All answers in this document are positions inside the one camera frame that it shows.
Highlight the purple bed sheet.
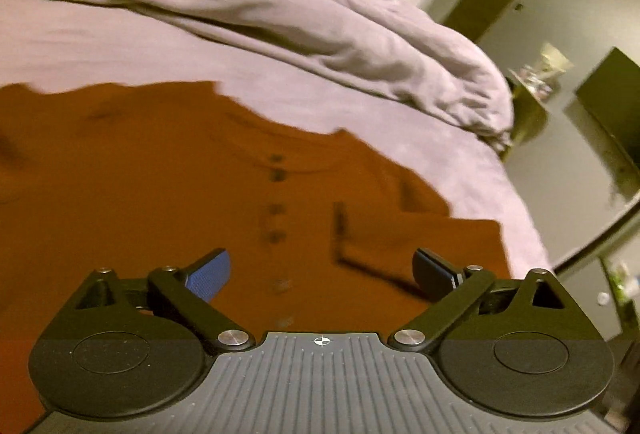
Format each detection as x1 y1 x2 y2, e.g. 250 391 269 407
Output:
1 0 551 276

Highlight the dark wall television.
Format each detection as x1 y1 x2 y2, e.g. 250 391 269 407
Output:
575 47 640 170

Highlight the wrapped flower bouquet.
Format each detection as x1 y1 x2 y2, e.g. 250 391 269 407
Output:
512 42 574 102

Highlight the rust orange shirt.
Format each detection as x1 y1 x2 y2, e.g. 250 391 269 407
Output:
1 82 509 433

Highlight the yellow side table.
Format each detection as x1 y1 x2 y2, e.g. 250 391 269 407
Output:
500 76 549 163

